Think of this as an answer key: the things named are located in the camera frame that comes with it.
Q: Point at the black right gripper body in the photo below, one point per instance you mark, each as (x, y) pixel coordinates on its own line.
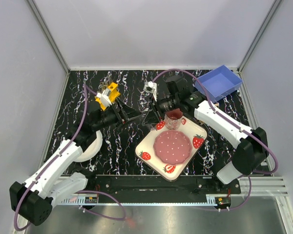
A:
(159, 108)

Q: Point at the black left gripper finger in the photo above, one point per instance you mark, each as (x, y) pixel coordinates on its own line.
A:
(131, 119)
(128, 112)

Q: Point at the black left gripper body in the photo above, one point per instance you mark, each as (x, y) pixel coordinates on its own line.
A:
(120, 116)

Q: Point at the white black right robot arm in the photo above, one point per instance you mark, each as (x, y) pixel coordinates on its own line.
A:
(251, 147)

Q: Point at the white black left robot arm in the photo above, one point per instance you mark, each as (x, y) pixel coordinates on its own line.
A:
(35, 198)

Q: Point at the yellow test tube rack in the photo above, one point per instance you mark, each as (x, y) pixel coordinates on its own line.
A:
(114, 94)

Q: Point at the pink patterned mug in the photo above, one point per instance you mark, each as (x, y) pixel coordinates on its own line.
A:
(173, 119)

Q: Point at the pink polka dot plate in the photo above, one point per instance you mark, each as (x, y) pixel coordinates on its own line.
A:
(172, 147)

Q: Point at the strawberry print white tray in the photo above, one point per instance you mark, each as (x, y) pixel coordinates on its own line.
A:
(144, 150)

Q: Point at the white round dish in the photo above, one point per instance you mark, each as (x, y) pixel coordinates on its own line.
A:
(92, 150)

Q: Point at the blue plastic box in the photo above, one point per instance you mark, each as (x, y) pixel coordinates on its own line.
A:
(220, 83)

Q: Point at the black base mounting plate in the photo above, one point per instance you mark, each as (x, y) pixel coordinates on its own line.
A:
(145, 189)

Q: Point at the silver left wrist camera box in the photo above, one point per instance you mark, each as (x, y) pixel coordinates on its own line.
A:
(103, 97)

